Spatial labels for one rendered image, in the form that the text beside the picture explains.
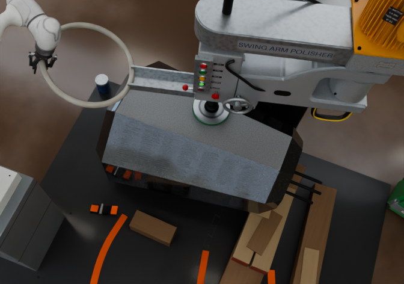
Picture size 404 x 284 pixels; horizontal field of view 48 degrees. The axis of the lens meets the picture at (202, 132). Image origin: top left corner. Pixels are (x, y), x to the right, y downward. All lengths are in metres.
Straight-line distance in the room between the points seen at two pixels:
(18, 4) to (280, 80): 1.21
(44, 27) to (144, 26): 2.03
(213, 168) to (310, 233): 0.96
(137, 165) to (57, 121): 1.11
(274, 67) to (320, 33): 0.33
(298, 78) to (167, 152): 0.92
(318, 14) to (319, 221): 1.69
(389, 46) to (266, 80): 0.55
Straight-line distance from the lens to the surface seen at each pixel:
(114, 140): 2.71
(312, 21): 1.97
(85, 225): 3.29
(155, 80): 2.45
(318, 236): 3.25
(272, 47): 1.91
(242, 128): 2.62
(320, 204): 3.31
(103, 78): 3.59
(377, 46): 1.96
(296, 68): 2.13
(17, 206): 2.58
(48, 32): 2.09
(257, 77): 2.14
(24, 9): 2.16
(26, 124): 3.69
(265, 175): 2.57
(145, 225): 3.11
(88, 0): 4.26
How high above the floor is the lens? 3.15
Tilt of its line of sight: 64 degrees down
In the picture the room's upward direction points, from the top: 8 degrees clockwise
